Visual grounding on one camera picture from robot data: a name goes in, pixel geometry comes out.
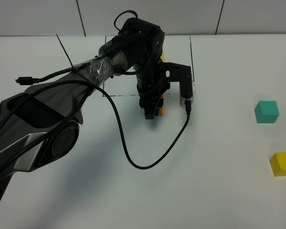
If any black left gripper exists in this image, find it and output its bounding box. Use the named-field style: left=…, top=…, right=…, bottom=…
left=136, top=61, right=170, bottom=119

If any orange block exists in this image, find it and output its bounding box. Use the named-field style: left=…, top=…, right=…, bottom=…
left=157, top=94, right=164, bottom=116

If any teal block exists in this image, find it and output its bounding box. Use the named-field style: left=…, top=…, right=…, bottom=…
left=254, top=101, right=279, bottom=124

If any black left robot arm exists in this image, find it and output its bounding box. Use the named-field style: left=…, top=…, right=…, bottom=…
left=0, top=17, right=169, bottom=201

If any yellow template block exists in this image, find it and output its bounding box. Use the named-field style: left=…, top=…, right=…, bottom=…
left=161, top=53, right=165, bottom=62

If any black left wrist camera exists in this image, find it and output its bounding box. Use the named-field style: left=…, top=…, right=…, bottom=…
left=163, top=62, right=194, bottom=108

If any black left camera cable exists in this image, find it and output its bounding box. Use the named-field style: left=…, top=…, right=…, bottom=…
left=15, top=10, right=192, bottom=170

